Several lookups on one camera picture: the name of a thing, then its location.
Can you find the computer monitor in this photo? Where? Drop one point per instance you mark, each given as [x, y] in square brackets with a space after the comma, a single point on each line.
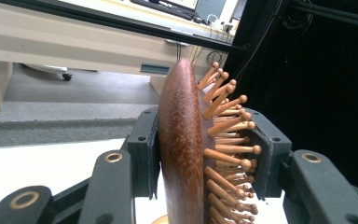
[183, 3]

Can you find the office chair caster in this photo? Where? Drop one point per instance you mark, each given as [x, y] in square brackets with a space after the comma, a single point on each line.
[67, 76]

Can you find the black frame bar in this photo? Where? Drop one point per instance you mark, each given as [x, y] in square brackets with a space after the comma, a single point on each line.
[121, 23]

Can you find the black keyboard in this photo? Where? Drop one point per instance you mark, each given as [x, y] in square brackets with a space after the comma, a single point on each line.
[164, 9]

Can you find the light wooden desk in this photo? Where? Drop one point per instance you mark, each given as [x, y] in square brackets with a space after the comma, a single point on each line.
[74, 43]

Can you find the black curtain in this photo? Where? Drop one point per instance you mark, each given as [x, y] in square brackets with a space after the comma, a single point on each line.
[323, 93]

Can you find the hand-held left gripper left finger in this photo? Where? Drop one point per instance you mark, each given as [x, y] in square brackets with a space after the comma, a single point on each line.
[143, 149]

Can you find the brown wooden hairbrush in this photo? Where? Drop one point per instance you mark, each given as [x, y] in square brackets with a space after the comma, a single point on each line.
[180, 140]

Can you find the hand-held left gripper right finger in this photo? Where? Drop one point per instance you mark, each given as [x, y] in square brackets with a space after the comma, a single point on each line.
[273, 149]

